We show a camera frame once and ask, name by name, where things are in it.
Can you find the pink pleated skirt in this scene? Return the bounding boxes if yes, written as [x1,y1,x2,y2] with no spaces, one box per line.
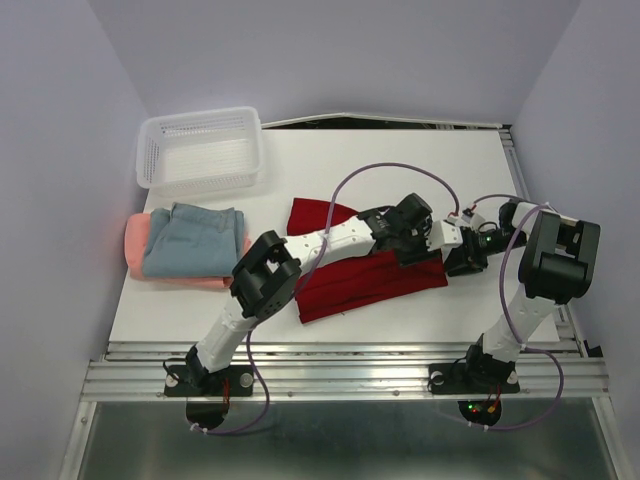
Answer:
[124,213,232,290]

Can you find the light blue denim skirt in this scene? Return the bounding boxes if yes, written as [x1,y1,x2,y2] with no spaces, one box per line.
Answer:
[142,203,246,278]

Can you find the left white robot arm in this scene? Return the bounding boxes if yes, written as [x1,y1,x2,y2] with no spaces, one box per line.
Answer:
[185,194,461,394]

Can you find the red skirt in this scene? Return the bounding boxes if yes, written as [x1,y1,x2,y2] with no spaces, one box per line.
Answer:
[287,198,448,324]

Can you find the aluminium mounting rail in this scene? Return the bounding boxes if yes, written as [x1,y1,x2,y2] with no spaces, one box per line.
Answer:
[81,340,609,402]

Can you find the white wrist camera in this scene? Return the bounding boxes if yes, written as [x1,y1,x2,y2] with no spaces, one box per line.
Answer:
[458,206,486,231]
[426,220,463,251]

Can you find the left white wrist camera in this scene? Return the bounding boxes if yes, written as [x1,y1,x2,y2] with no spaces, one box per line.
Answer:
[426,220,463,251]

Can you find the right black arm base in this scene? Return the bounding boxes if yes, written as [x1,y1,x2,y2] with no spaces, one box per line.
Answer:
[428,362,520,395]

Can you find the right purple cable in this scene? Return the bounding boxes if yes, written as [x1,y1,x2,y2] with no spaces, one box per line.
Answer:
[434,193,567,434]

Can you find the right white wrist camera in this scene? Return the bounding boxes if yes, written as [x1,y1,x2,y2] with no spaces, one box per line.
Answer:
[458,206,486,231]

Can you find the white plastic basket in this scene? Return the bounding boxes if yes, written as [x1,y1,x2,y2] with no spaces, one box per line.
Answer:
[135,106,265,197]

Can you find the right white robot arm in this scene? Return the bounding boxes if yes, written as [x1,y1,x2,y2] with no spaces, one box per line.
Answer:
[429,197,601,394]

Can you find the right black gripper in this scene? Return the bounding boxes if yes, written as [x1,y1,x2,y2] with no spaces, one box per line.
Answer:
[439,224,526,275]

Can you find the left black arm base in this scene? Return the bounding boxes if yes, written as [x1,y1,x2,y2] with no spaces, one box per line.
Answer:
[163,364,256,399]

